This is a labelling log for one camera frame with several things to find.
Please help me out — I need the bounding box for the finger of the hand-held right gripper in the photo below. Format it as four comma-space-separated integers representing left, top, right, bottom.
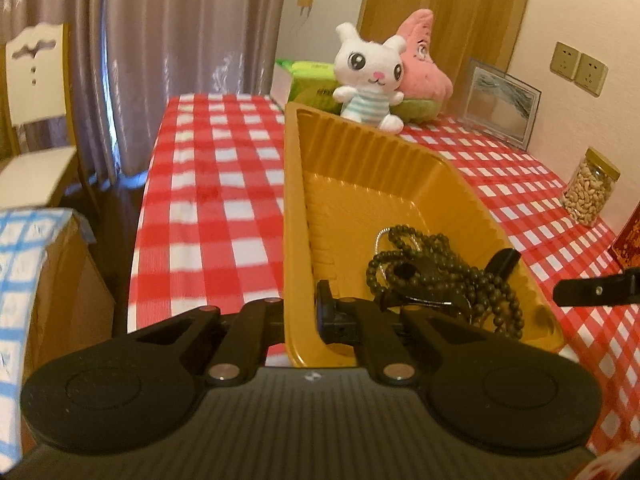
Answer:
553, 267, 640, 307

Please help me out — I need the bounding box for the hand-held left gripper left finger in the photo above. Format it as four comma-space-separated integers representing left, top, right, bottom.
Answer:
127, 297, 286, 387

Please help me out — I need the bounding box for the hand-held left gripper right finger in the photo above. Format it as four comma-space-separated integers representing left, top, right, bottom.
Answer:
315, 280, 543, 387

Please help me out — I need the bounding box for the black wristwatch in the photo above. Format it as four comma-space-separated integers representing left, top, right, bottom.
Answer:
484, 248, 522, 282

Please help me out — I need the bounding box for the golden plastic tray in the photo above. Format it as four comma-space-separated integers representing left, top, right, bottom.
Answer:
282, 102, 564, 369

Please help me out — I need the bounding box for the pile of dark bead necklaces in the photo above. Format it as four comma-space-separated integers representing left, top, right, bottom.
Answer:
366, 225, 527, 345

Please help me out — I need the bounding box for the red patterned gift box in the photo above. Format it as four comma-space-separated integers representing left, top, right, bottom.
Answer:
609, 219, 640, 269

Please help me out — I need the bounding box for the jar of cashew nuts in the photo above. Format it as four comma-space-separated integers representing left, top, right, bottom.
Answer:
562, 147, 621, 228

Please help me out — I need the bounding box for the cardboard box with blue checkered cloth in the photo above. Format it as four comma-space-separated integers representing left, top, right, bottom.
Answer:
0, 207, 117, 463

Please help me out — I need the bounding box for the green tissue pack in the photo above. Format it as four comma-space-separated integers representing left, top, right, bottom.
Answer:
270, 58, 347, 114

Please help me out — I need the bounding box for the white rabbit plush toy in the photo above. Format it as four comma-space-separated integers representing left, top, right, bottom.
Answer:
331, 22, 406, 135

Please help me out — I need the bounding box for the pink starfish plush toy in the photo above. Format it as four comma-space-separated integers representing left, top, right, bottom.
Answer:
394, 8, 455, 122

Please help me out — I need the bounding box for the grey patterned curtain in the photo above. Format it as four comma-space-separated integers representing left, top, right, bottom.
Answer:
0, 0, 292, 177

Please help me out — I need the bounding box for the white wooden chair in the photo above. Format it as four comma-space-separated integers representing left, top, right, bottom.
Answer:
0, 22, 102, 211

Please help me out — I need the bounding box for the glass picture frame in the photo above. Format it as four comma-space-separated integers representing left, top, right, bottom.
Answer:
462, 57, 543, 151

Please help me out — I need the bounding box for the beige wall socket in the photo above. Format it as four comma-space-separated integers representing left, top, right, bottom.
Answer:
549, 41, 581, 80
574, 52, 610, 97

